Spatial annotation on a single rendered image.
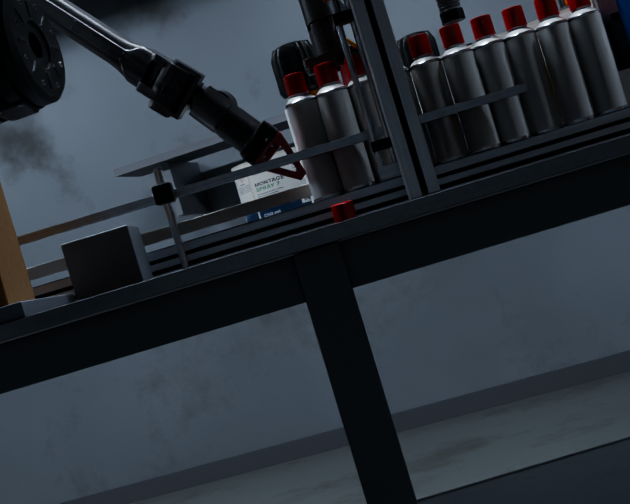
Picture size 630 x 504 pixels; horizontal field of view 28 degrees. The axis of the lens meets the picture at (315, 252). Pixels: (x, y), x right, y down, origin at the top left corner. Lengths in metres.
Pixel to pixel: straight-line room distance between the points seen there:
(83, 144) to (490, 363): 1.99
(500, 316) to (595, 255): 0.46
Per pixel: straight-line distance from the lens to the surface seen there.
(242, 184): 2.58
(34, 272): 2.07
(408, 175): 1.81
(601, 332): 5.20
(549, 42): 2.00
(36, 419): 5.79
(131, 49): 2.02
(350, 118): 1.96
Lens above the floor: 0.80
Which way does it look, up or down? level
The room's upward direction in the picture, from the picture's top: 17 degrees counter-clockwise
